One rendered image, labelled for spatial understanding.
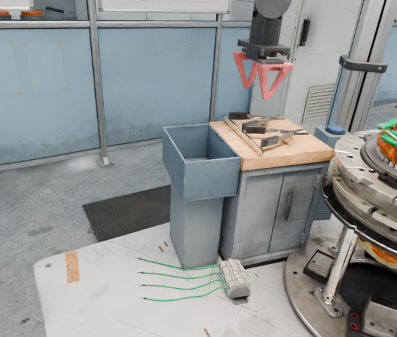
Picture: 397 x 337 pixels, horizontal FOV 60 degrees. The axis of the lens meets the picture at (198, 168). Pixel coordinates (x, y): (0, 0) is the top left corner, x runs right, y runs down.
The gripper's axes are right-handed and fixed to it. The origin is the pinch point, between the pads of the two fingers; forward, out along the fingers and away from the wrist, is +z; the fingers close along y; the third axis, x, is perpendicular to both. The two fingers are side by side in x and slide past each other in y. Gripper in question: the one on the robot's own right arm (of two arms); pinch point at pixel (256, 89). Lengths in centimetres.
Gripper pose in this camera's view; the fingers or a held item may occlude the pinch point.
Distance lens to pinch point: 73.5
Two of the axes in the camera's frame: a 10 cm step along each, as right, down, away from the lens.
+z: -0.6, 8.7, 4.9
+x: 9.4, -1.2, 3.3
